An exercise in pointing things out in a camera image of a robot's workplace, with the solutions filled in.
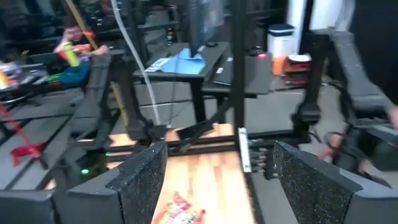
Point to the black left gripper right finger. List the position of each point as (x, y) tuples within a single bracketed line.
[(311, 193)]

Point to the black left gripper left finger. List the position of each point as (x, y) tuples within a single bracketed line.
[(140, 186)]

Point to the red Maruchan noodle pack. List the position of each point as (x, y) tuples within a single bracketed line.
[(177, 213)]

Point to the white paper sheet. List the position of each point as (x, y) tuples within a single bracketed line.
[(157, 64)]

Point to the blue bag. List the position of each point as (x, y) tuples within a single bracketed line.
[(76, 76)]

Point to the red and white container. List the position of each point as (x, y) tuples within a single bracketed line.
[(297, 63)]

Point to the black desk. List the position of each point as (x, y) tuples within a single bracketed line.
[(217, 53), (255, 74)]

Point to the blue cloth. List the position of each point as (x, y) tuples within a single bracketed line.
[(186, 63)]

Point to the orange box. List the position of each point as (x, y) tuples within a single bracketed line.
[(278, 65)]

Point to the yellow green bottle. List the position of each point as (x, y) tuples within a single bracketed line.
[(71, 54)]

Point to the white bin with dark lid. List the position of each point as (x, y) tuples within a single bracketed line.
[(280, 43)]

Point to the dark computer monitor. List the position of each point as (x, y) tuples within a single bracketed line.
[(205, 25)]

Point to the white metal bracket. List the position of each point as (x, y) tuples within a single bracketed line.
[(244, 149)]

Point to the black aluminium table frame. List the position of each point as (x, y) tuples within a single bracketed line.
[(238, 77)]

